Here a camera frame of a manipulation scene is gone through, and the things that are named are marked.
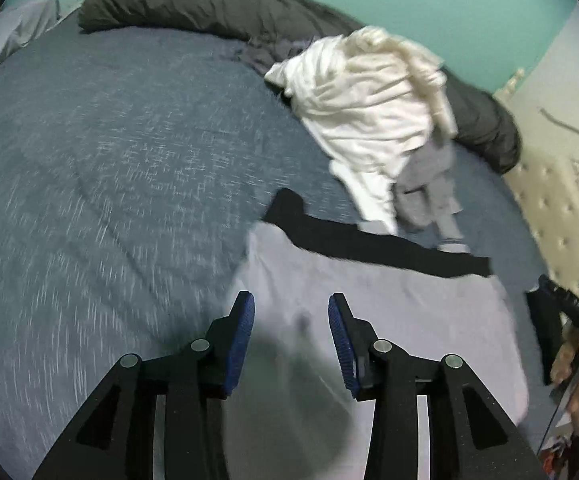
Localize dark wall cable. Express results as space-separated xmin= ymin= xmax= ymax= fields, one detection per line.
xmin=539 ymin=107 xmax=579 ymax=153

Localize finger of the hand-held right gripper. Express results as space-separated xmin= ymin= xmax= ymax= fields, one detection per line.
xmin=525 ymin=275 xmax=579 ymax=386

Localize grey pants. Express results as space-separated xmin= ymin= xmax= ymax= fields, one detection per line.
xmin=392 ymin=137 xmax=473 ymax=256

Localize bed with blue sheet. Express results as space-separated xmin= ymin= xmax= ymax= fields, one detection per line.
xmin=0 ymin=10 xmax=560 ymax=480

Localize beige tufted headboard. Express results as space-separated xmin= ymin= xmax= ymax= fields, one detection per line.
xmin=492 ymin=67 xmax=579 ymax=311

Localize white crumpled garment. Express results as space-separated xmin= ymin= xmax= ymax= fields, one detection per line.
xmin=264 ymin=25 xmax=459 ymax=236

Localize dark grey crumpled garment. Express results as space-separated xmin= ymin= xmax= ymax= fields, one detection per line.
xmin=230 ymin=35 xmax=320 ymax=78

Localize dark grey rolled duvet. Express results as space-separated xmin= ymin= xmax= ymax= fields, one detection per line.
xmin=77 ymin=0 xmax=523 ymax=175

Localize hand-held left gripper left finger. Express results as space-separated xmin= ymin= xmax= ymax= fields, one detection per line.
xmin=32 ymin=290 xmax=256 ymax=480

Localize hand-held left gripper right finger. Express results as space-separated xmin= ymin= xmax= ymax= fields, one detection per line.
xmin=327 ymin=292 xmax=545 ymax=480

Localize light grey blanket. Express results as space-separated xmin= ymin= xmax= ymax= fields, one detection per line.
xmin=0 ymin=0 xmax=63 ymax=88

